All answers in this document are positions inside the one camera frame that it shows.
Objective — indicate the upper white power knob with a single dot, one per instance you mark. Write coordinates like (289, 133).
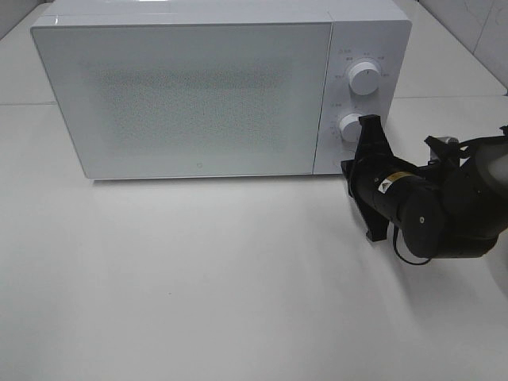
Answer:
(364, 77)

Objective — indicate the white microwave oven body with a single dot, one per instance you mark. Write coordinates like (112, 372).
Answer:
(360, 30)

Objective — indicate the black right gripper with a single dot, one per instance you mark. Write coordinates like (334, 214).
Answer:
(388, 191)

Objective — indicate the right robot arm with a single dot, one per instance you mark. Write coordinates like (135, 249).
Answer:
(453, 207)

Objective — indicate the lower white timer knob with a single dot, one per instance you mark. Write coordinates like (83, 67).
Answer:
(350, 127)

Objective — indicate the white microwave door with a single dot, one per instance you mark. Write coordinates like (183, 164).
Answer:
(147, 102)

